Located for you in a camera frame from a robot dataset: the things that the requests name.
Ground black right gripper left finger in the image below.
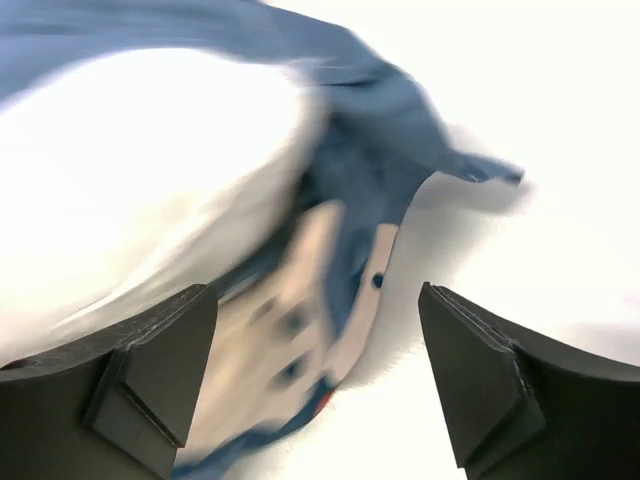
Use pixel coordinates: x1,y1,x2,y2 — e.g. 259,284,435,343
1,285,218,480

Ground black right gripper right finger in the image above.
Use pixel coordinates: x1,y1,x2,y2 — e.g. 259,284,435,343
419,283,639,480

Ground white pillow with print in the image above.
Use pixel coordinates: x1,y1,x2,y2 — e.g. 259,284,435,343
1,49,396,466

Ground blue letter-print pillowcase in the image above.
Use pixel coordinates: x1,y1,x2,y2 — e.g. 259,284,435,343
1,1,522,479

